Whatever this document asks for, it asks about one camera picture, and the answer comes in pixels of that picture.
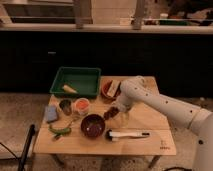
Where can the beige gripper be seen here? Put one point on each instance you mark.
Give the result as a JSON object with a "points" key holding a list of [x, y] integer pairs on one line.
{"points": [[123, 119]]}

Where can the dark purple grape bunch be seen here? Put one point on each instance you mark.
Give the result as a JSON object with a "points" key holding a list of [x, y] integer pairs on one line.
{"points": [[111, 112]]}

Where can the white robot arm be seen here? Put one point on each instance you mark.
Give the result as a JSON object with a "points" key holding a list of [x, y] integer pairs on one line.
{"points": [[197, 119]]}

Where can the green plastic tray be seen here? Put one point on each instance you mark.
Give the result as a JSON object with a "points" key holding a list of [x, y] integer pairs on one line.
{"points": [[86, 81]]}

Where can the cream box in bowl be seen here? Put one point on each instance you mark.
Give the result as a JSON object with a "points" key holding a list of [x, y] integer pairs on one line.
{"points": [[113, 88]]}

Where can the terracotta orange bowl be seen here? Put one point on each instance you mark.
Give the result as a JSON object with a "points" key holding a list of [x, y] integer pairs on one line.
{"points": [[105, 88]]}

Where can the dark red bowl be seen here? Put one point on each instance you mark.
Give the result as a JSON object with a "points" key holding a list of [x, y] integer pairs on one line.
{"points": [[93, 126]]}

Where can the orange filled plastic cup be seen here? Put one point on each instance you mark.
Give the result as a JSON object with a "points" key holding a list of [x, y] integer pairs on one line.
{"points": [[81, 106]]}

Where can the wooden folding table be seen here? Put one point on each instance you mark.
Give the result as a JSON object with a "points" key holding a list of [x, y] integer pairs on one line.
{"points": [[141, 118]]}

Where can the small metal cup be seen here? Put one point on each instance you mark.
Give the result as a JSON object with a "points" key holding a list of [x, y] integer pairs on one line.
{"points": [[65, 106]]}

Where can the green chili pepper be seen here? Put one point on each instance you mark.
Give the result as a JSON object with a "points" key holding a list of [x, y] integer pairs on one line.
{"points": [[59, 132]]}

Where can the pale yellow food piece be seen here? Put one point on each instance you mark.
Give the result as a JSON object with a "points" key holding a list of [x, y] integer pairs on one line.
{"points": [[69, 89]]}

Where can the blue sponge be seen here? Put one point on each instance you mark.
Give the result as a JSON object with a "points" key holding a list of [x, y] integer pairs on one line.
{"points": [[51, 114]]}

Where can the long dark counter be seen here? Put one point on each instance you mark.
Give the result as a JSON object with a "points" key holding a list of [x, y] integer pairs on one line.
{"points": [[182, 64]]}

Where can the black tripod leg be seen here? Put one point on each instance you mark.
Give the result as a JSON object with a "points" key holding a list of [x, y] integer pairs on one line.
{"points": [[24, 154]]}

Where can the white black handled brush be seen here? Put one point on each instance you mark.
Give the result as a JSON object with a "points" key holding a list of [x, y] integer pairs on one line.
{"points": [[117, 135]]}

